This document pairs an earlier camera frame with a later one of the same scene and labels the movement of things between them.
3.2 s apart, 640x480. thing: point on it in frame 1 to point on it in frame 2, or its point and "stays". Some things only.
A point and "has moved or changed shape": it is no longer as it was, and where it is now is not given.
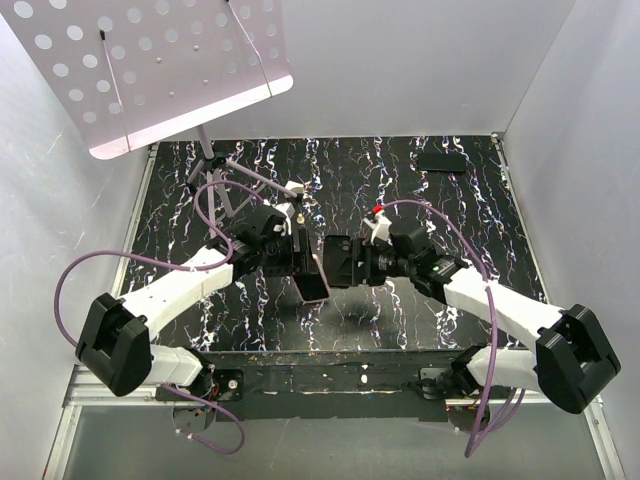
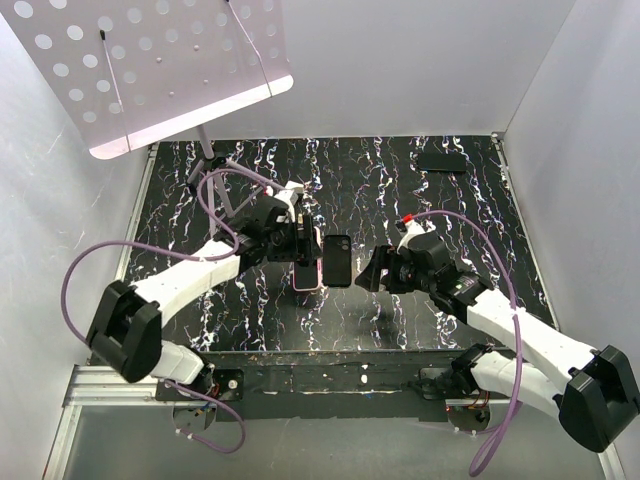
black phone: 337,259 stays
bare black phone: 443,161 stays
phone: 312,287 has moved or changed shape
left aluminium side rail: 125,269 stays
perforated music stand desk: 128,72 stays
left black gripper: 302,261 to 306,248
